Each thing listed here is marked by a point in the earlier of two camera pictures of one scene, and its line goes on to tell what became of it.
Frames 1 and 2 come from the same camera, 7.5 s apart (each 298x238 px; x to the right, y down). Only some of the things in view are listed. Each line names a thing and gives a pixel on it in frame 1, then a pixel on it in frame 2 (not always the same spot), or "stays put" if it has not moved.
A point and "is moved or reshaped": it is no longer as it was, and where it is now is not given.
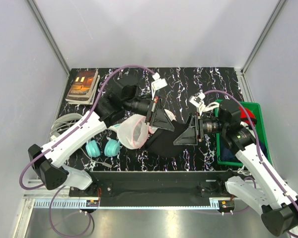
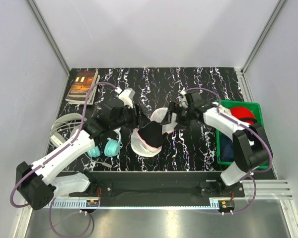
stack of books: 84,88 stays put
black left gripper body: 145,107 to 129,118
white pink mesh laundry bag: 134,130 is moved or reshaped
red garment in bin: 244,117 stays put
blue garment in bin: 227,155 stays put
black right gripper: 189,136 to 181,124
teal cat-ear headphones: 112,148 stays put
